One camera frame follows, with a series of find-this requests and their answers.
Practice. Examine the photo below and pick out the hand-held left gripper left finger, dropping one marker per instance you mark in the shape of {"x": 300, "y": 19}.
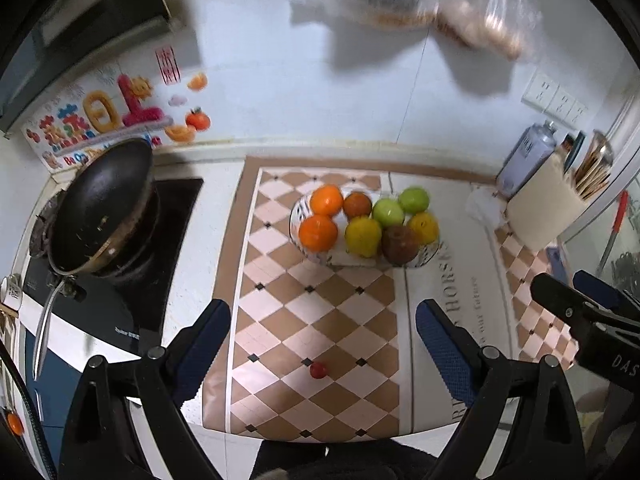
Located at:
{"x": 202, "y": 350}

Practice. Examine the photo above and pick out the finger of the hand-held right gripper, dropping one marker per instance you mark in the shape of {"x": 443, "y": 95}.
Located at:
{"x": 600, "y": 286}
{"x": 562, "y": 297}

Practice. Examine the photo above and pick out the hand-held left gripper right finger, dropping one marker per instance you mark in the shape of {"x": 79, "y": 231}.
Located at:
{"x": 445, "y": 355}

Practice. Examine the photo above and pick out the red cherry tomato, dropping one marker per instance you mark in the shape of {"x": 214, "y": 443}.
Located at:
{"x": 318, "y": 370}

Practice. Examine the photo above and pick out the dark red apple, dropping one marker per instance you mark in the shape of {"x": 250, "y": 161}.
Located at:
{"x": 400, "y": 245}

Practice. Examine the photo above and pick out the orange-yellow citrus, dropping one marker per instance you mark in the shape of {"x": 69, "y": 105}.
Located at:
{"x": 423, "y": 227}

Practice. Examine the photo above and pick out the yellow citrus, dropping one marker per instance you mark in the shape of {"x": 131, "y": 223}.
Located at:
{"x": 363, "y": 235}

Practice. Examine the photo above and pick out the green apple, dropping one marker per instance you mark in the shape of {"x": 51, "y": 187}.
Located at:
{"x": 414, "y": 200}
{"x": 388, "y": 211}

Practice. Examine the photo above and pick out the orange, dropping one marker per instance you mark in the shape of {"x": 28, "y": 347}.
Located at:
{"x": 326, "y": 200}
{"x": 318, "y": 232}

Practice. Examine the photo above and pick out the oval patterned plate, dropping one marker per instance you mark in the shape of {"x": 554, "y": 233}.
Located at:
{"x": 299, "y": 207}

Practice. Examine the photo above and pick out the brown red apple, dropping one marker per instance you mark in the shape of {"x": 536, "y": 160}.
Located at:
{"x": 357, "y": 205}

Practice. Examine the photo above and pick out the black gas stove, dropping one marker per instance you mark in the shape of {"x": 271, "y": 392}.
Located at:
{"x": 140, "y": 305}

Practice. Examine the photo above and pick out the cream utensil holder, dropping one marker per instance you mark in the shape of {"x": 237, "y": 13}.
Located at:
{"x": 542, "y": 205}

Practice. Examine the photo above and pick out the checkered tablecloth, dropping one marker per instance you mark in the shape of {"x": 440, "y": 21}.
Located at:
{"x": 300, "y": 320}

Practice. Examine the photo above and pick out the bundle of chopsticks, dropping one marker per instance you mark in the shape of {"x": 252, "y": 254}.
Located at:
{"x": 592, "y": 177}

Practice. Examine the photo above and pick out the metal ladle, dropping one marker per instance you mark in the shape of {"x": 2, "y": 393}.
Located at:
{"x": 602, "y": 147}

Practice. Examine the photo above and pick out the grey slipper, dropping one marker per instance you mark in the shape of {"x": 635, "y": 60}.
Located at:
{"x": 272, "y": 473}

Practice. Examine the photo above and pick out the dark kitchen utensil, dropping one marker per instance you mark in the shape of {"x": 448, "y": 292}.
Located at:
{"x": 575, "y": 146}

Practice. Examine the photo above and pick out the grey spray can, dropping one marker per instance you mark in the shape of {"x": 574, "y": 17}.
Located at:
{"x": 525, "y": 160}

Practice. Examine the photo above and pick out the blue base cabinet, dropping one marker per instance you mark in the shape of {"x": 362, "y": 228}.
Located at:
{"x": 55, "y": 385}

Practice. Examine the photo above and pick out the black frying pan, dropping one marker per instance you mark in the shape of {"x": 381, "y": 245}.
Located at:
{"x": 100, "y": 210}

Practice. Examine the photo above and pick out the small white cup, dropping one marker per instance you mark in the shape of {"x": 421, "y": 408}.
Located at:
{"x": 10, "y": 292}

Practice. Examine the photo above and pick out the orange round object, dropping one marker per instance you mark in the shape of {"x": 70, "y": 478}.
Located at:
{"x": 15, "y": 423}

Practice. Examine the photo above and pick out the plastic bag of eggs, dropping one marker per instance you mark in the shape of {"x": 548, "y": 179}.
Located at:
{"x": 485, "y": 15}

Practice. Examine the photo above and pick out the black range hood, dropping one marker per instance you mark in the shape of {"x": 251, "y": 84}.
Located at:
{"x": 50, "y": 35}

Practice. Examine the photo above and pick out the white wall socket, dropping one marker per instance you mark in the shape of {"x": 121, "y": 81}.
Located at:
{"x": 541, "y": 89}
{"x": 579, "y": 114}
{"x": 563, "y": 105}

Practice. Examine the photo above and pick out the orange slice wall sticker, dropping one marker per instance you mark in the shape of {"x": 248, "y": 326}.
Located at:
{"x": 180, "y": 132}

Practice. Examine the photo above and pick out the persimmon wall sticker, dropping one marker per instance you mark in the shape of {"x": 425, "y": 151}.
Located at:
{"x": 197, "y": 119}

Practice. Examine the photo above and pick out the colourful lettering wall sticker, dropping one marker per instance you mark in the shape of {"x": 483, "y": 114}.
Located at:
{"x": 100, "y": 115}

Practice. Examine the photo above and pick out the orange segment wall sticker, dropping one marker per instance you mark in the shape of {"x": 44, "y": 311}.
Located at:
{"x": 197, "y": 81}

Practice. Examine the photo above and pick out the red square wall sticker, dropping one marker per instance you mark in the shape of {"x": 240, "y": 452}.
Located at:
{"x": 167, "y": 65}

